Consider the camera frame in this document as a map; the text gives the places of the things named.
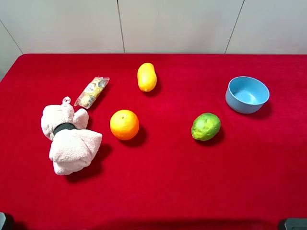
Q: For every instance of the green lime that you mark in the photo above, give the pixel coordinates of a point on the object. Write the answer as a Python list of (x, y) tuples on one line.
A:
[(205, 127)]

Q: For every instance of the orange fruit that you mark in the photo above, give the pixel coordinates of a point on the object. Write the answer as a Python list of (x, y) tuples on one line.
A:
[(124, 124)]

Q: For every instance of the yellow mango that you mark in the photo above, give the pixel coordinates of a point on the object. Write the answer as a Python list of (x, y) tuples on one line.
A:
[(146, 77)]

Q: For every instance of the dark object bottom right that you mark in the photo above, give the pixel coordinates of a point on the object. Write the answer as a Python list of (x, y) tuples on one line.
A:
[(293, 224)]

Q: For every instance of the dark object bottom left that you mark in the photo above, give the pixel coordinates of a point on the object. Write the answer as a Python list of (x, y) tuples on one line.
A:
[(6, 221)]

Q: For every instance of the blue bowl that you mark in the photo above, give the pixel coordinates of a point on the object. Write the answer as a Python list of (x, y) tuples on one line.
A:
[(246, 95)]

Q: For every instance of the red velvet tablecloth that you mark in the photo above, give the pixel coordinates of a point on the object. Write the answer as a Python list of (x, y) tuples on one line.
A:
[(249, 176)]

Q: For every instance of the pink towel bundle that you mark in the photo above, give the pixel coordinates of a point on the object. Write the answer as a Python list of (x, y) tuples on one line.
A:
[(73, 146)]

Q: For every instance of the dark object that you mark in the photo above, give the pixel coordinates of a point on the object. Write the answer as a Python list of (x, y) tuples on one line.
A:
[(293, 224), (6, 221)]

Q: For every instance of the clear snack packet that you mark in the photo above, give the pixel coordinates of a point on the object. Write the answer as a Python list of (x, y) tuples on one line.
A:
[(91, 92)]

